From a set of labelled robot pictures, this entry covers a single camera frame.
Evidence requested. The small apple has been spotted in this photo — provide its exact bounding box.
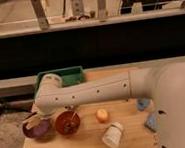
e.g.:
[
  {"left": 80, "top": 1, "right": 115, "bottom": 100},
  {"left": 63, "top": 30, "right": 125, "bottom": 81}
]
[{"left": 96, "top": 108, "right": 109, "bottom": 123}]

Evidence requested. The green plastic bin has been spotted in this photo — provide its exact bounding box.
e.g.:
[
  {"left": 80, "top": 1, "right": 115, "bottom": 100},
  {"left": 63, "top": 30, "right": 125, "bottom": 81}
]
[{"left": 34, "top": 66, "right": 86, "bottom": 92}]

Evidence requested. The blue sponge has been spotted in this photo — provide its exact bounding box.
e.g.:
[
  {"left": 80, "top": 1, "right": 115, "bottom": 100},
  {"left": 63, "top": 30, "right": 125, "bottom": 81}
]
[{"left": 144, "top": 112, "right": 157, "bottom": 132}]

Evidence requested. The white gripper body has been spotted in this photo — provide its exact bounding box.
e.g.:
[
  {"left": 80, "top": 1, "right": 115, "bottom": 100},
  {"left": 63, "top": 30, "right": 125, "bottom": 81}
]
[{"left": 22, "top": 112, "right": 51, "bottom": 130}]

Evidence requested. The purple bowl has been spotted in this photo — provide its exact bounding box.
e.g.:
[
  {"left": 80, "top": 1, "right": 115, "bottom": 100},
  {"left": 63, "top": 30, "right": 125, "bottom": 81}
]
[{"left": 22, "top": 114, "right": 51, "bottom": 139}]

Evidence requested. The grey metal post left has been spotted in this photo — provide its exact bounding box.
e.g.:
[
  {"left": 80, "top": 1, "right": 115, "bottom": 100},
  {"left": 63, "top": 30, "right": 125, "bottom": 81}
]
[{"left": 30, "top": 0, "right": 49, "bottom": 30}]

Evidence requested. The white plastic cup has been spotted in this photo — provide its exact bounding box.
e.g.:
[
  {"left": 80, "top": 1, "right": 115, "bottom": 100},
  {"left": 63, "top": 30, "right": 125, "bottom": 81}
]
[{"left": 101, "top": 122, "right": 124, "bottom": 148}]

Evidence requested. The red bowl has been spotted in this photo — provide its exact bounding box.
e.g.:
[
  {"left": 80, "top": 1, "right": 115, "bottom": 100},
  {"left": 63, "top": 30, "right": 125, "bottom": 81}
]
[{"left": 55, "top": 111, "right": 81, "bottom": 136}]

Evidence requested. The small blue object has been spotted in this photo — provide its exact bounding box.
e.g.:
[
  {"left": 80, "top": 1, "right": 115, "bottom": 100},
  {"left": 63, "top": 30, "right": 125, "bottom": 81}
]
[{"left": 137, "top": 98, "right": 151, "bottom": 111}]

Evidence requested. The grey metal post right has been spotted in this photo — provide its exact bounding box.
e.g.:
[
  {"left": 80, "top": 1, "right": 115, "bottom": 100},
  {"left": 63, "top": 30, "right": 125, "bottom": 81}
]
[{"left": 97, "top": 0, "right": 108, "bottom": 22}]

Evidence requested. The wooden board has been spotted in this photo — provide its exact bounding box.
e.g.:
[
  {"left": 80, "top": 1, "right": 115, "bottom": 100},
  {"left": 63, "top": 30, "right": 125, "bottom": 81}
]
[{"left": 9, "top": 64, "right": 162, "bottom": 148}]

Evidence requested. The grey metal post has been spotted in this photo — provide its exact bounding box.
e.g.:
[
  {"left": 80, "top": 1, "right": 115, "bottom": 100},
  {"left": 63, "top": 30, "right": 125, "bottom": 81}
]
[
  {"left": 97, "top": 0, "right": 108, "bottom": 22},
  {"left": 30, "top": 0, "right": 49, "bottom": 30}
]

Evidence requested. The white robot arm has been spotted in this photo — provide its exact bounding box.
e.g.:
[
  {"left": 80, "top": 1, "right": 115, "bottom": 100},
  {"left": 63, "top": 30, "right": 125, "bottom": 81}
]
[{"left": 34, "top": 62, "right": 185, "bottom": 148}]

